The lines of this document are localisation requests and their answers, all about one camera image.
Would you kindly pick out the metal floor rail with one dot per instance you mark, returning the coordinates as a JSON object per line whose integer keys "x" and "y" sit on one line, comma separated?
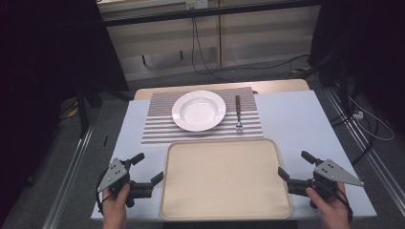
{"x": 68, "y": 181}
{"x": 366, "y": 146}

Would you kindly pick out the white wall outlet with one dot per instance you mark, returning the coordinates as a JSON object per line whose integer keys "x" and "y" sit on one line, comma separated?
{"x": 197, "y": 4}

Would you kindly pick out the beige tray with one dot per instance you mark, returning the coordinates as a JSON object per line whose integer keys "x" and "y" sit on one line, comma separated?
{"x": 224, "y": 181}

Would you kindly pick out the black curtain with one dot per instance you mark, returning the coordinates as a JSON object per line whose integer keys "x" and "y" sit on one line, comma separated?
{"x": 366, "y": 38}
{"x": 47, "y": 47}

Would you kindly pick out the white power strip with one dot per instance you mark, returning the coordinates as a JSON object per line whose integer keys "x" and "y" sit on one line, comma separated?
{"x": 358, "y": 114}

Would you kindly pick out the white deep plate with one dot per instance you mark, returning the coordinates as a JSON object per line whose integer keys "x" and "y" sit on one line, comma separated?
{"x": 198, "y": 110}

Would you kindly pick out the beige cabinet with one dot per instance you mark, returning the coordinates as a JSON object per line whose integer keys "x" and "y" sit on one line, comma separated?
{"x": 261, "y": 35}

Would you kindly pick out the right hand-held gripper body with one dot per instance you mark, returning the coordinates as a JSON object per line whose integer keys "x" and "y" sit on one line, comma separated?
{"x": 332, "y": 174}

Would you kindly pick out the person's right hand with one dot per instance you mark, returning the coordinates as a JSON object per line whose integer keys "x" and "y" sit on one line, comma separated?
{"x": 331, "y": 211}

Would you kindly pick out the small black stick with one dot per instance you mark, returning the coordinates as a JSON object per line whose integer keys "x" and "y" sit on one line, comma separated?
{"x": 105, "y": 140}

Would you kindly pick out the person's left hand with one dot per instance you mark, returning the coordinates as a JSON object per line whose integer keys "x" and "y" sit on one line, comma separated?
{"x": 115, "y": 206}

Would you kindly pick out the black metal stand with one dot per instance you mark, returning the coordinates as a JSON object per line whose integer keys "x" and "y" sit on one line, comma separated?
{"x": 83, "y": 111}
{"x": 342, "y": 76}

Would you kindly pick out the striped placemat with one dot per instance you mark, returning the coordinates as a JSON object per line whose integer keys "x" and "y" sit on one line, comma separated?
{"x": 159, "y": 127}

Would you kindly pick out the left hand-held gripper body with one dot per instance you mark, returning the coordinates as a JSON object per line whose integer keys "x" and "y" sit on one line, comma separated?
{"x": 116, "y": 173}

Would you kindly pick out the white table board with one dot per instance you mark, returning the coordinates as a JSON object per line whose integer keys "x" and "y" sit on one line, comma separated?
{"x": 296, "y": 127}

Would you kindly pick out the wooden table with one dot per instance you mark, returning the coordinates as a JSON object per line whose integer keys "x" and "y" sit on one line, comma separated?
{"x": 280, "y": 85}

